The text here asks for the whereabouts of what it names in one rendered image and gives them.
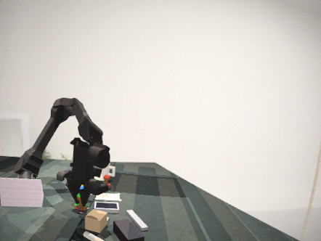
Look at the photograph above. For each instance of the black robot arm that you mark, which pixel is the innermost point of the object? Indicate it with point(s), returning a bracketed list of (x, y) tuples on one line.
[(91, 150)]

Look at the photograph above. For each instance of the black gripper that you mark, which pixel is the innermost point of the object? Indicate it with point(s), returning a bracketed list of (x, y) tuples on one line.
[(81, 176)]

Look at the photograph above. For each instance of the green-handled rubber stamp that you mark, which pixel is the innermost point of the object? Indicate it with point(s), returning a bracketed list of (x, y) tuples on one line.
[(79, 207)]

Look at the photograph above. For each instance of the white mug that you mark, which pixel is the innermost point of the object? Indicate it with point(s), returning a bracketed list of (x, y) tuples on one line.
[(105, 171)]

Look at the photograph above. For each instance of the beige box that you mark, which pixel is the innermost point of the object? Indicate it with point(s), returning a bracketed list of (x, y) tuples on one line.
[(96, 221)]

